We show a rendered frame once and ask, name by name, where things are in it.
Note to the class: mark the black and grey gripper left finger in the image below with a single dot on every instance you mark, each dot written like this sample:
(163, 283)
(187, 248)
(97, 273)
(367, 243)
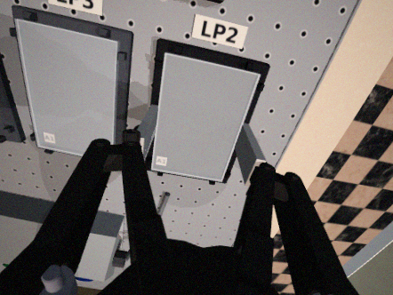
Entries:
(47, 266)

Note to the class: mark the white button panel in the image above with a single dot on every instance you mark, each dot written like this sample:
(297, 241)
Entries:
(22, 216)

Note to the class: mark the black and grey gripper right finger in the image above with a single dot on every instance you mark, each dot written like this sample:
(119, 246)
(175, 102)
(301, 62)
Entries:
(313, 263)

